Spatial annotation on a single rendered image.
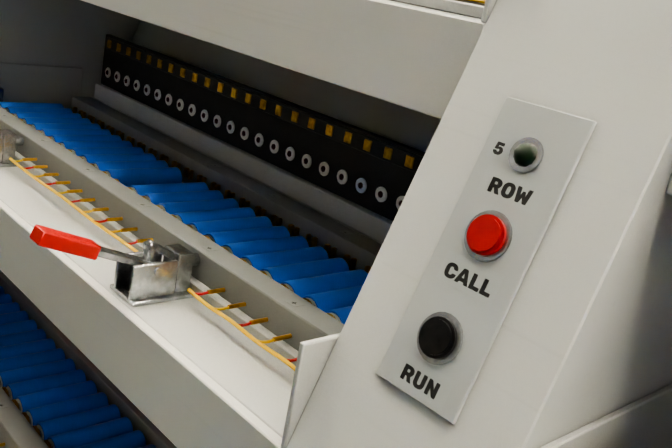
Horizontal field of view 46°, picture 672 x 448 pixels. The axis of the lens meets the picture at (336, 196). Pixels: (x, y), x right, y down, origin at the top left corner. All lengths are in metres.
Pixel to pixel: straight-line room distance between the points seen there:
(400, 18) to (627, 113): 0.13
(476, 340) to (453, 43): 0.13
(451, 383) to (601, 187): 0.09
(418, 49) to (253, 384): 0.18
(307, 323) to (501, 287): 0.14
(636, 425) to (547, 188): 0.12
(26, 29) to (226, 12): 0.43
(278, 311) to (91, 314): 0.12
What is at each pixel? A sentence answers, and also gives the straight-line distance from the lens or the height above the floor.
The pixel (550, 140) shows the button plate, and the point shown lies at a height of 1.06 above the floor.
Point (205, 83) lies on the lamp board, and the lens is 0.72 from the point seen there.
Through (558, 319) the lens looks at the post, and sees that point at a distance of 0.29.
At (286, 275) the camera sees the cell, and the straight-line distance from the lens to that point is 0.48.
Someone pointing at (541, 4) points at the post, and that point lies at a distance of 0.34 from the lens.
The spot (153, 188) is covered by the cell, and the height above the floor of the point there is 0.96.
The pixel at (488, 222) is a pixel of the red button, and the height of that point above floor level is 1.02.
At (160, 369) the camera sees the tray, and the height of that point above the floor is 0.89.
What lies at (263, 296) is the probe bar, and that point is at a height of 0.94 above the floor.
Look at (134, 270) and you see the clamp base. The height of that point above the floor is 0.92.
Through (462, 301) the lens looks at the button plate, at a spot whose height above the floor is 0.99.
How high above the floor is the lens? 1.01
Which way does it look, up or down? level
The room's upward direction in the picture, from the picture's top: 25 degrees clockwise
